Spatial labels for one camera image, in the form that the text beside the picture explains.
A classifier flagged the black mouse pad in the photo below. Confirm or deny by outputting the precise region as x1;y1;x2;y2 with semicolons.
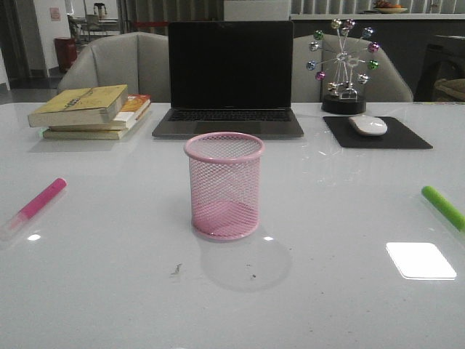
323;116;433;150

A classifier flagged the grey left armchair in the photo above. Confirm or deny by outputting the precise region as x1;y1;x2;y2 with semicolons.
57;32;171;103

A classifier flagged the ferris wheel desk ornament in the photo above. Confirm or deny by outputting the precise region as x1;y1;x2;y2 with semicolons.
306;18;381;114

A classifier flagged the yellow top book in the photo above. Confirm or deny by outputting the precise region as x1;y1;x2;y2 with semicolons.
28;84;128;127

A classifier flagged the bottom pale book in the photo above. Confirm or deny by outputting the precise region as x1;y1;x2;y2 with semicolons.
41;108;150;140

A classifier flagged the fruit bowl on counter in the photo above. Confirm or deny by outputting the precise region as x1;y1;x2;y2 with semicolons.
373;0;408;14

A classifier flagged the orange middle book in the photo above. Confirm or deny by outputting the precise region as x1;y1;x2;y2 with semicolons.
49;94;151;132

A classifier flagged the grey armchair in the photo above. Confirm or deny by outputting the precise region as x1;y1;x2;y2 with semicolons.
291;36;413;103
57;32;171;103

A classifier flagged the grey open laptop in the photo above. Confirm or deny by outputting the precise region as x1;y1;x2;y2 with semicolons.
152;20;304;139

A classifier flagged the green highlighter pen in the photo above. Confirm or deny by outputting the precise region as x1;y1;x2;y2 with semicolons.
421;185;464;232

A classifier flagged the pink mesh pen holder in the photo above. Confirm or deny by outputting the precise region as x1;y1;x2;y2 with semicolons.
184;132;264;241

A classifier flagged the grey right armchair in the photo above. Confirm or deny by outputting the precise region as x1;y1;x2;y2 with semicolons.
291;36;413;103

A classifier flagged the white computer mouse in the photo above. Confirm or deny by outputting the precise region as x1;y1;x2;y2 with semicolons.
348;115;388;136

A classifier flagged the pink highlighter pen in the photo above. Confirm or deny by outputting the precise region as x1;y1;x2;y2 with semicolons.
1;177;67;242

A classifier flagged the red trash bin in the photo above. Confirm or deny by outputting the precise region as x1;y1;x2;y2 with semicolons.
54;37;77;73

